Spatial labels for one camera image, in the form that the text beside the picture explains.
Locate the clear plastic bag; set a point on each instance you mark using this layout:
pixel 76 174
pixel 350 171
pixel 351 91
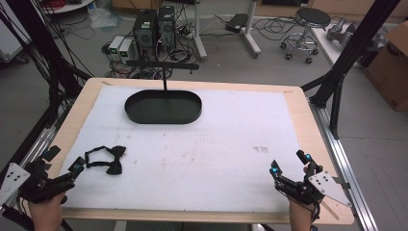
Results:
pixel 104 19

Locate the white table leg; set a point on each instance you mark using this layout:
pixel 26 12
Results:
pixel 250 35
pixel 199 35

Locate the computer towers on floor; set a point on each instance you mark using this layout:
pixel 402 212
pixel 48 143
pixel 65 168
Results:
pixel 179 54

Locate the black bow tie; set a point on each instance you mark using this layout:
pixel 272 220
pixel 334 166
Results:
pixel 107 160

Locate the flat black box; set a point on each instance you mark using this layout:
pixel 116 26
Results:
pixel 236 22

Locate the person's right hand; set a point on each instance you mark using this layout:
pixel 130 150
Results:
pixel 300 215

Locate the person's left hand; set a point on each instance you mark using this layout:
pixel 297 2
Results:
pixel 48 213

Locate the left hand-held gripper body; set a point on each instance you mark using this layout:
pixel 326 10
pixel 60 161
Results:
pixel 41 187

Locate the aluminium rail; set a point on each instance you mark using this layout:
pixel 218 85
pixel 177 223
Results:
pixel 35 147
pixel 346 166

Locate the black round stool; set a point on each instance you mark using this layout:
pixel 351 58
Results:
pixel 308 25

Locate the white board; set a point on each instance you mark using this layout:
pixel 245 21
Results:
pixel 324 45

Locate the black metal frame stand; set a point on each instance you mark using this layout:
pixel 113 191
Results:
pixel 346 61
pixel 48 57

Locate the white power supply unit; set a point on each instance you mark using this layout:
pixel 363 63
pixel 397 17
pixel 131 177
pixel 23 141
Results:
pixel 125 51
pixel 115 45

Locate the black oval-base hanger stand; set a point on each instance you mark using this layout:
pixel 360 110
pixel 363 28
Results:
pixel 163 107

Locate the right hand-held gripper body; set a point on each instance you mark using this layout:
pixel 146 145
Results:
pixel 316 189

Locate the white table mat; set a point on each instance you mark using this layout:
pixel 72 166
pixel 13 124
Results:
pixel 192 154

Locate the round white table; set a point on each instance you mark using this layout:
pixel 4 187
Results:
pixel 69 6

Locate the brown cardboard box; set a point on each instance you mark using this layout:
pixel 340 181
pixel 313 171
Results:
pixel 389 70

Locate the grey equipment case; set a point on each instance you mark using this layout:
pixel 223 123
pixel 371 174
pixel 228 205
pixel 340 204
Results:
pixel 11 45

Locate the black computer tower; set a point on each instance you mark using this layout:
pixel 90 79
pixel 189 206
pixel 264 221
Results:
pixel 166 27
pixel 145 32

